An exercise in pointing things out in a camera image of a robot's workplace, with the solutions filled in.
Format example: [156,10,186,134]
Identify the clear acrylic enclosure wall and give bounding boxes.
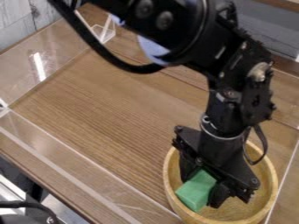
[0,10,299,224]

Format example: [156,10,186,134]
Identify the brown wooden bowl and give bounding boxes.
[162,147,277,224]

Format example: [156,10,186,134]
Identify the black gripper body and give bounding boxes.
[172,121,260,203]

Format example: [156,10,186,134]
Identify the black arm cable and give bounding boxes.
[241,125,268,166]

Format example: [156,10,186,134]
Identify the grey metal frame part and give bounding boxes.
[0,173,84,224]

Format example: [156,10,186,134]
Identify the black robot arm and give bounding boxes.
[46,0,276,208]

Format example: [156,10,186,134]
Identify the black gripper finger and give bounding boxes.
[178,153,200,182]
[208,183,229,208]

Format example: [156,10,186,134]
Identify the green rectangular block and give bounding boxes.
[174,170,216,213]

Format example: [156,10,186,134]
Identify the clear acrylic corner bracket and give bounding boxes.
[74,11,116,44]

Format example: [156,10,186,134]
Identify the black cable lower left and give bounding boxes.
[0,200,60,224]

